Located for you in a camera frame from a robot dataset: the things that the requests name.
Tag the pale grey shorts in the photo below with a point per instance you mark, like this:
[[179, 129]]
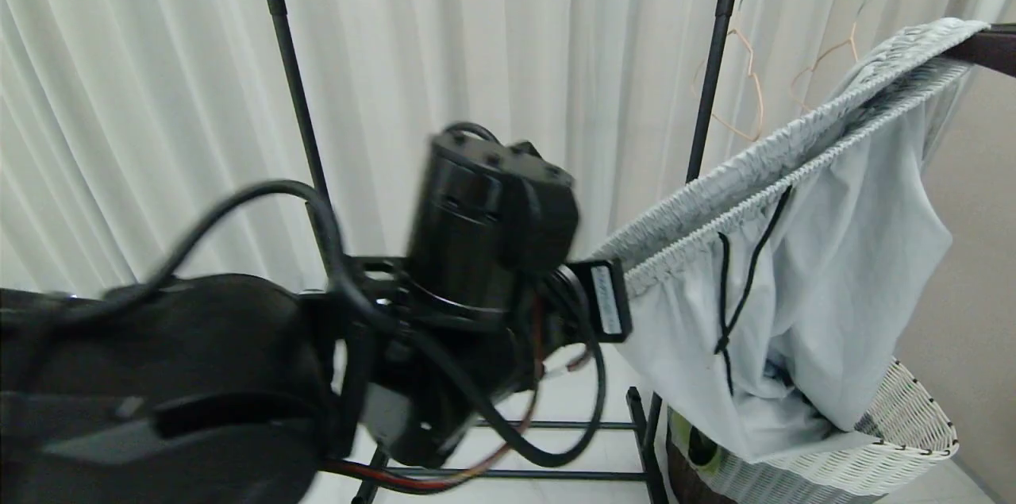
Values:
[[857, 266]]

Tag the white laundry basket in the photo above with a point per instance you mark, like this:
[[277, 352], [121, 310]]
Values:
[[913, 425]]

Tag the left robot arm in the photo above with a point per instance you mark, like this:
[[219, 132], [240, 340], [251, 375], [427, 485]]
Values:
[[159, 377]]

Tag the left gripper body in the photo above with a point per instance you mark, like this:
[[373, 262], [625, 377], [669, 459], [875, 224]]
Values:
[[587, 305]]

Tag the pink clothes hanger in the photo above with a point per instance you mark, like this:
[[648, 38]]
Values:
[[855, 40], [760, 103]]

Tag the green garment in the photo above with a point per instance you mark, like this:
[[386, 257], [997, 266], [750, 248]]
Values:
[[681, 425]]

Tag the white curtain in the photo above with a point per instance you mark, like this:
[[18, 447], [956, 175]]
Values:
[[159, 91]]

